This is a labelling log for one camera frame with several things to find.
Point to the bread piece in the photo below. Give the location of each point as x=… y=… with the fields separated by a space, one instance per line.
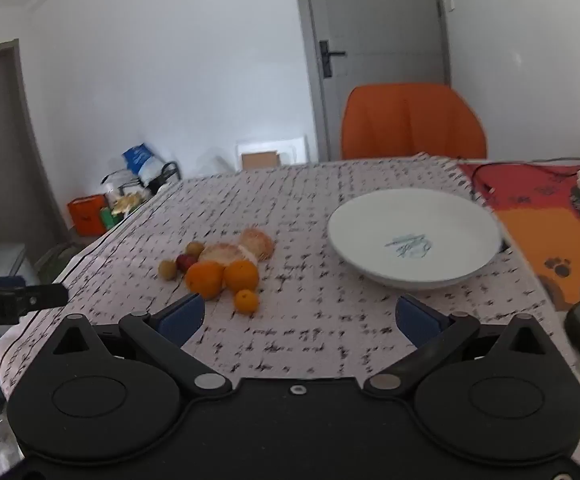
x=259 y=242
x=222 y=254

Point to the large orange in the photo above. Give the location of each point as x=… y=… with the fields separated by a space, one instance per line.
x=205 y=280

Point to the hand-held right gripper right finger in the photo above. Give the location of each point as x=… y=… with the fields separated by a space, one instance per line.
x=417 y=319

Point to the black metal rack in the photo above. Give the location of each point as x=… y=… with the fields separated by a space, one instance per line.
x=170 y=172

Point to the medium orange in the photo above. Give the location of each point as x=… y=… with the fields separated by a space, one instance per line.
x=242 y=275

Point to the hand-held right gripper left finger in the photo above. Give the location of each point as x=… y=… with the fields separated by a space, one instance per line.
x=184 y=319

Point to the brown side door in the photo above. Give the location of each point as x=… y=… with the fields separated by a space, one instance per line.
x=0 y=150

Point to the right bread piece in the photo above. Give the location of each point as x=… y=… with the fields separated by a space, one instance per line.
x=259 y=242

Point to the orange chair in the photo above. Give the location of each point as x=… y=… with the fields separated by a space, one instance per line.
x=410 y=120

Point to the grey door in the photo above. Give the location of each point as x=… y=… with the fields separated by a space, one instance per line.
x=380 y=20

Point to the small orange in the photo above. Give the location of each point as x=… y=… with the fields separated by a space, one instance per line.
x=246 y=302

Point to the green box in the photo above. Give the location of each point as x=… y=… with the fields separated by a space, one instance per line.
x=107 y=220

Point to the blue and white bag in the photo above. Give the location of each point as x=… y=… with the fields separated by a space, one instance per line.
x=140 y=159

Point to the yellow slippers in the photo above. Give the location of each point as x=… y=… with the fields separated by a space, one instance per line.
x=126 y=203

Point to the orange box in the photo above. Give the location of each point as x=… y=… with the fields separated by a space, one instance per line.
x=86 y=215

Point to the red and yellow small fruit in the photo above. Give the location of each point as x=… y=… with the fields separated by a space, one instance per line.
x=168 y=269

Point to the orange and red cartoon mat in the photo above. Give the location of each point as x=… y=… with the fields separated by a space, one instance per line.
x=530 y=230

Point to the dark red small fruit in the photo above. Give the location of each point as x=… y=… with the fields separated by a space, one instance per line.
x=186 y=262

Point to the white plate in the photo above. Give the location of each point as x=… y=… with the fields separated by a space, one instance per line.
x=410 y=230

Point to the white patterned tablecloth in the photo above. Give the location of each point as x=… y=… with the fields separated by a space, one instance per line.
x=295 y=200

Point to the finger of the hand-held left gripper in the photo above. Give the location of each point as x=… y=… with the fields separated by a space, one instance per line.
x=42 y=296

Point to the cardboard sheet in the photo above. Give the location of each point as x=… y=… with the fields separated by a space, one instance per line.
x=259 y=160

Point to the left bread piece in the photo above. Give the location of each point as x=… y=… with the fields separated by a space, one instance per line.
x=222 y=254

